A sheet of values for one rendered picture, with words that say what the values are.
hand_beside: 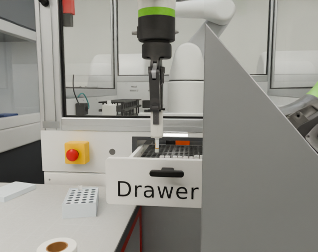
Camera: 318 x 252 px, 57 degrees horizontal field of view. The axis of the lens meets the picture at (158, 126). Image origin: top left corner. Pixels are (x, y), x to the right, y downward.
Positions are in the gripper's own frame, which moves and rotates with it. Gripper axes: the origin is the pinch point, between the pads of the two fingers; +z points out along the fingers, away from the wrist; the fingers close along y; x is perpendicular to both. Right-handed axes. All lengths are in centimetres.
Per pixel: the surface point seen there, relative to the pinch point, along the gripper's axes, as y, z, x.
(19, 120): -60, 8, -76
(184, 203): 11.1, 16.6, 7.6
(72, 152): -12.7, 11.5, -28.7
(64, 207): 7.8, 20.6, -22.6
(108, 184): 11.1, 12.8, -10.0
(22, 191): -6.9, 22.7, -43.1
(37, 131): -76, 16, -76
